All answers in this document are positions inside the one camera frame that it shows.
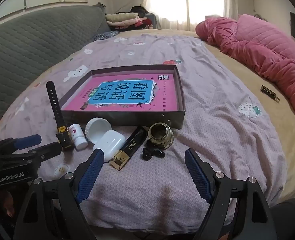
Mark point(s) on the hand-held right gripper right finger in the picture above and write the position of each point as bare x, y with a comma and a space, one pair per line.
197, 177

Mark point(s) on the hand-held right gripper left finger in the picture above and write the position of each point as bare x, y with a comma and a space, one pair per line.
90, 172

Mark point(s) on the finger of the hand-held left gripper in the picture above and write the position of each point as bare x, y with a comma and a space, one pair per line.
47, 150
27, 140

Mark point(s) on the white pill bottle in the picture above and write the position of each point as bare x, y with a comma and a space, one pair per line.
78, 136

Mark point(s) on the white earbuds case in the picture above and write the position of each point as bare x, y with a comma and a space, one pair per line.
110, 142

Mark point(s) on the white ribbed jar lid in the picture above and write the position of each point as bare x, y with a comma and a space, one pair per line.
97, 130

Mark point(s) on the black and yellow wristwatch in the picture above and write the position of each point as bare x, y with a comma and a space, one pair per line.
55, 105

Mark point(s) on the black and gold rectangular box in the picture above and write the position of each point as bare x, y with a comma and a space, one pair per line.
131, 145

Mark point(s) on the black hair clip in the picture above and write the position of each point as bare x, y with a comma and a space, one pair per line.
150, 153

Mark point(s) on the brass metal fitting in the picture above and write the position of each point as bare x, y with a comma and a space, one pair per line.
160, 135

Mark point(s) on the dark cardboard box tray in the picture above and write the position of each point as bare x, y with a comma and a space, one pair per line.
137, 120

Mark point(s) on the purple printed bedsheet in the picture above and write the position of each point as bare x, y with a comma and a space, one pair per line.
212, 142

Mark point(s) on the pink and blue book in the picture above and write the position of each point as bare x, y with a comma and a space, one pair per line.
162, 97

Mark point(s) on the grey quilted headboard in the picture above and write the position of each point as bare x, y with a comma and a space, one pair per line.
25, 42

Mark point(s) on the small black tag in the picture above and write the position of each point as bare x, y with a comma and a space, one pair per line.
268, 93

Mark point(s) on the dark patterned cloth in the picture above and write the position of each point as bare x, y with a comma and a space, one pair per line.
105, 35

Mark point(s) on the pink quilt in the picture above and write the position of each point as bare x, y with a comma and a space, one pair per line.
257, 45

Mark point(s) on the stack of folded clothes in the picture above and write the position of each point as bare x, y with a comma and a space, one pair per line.
122, 20

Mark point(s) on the grey cushion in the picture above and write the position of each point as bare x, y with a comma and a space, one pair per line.
212, 17

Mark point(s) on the light window curtain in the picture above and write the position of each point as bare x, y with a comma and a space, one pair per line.
212, 0

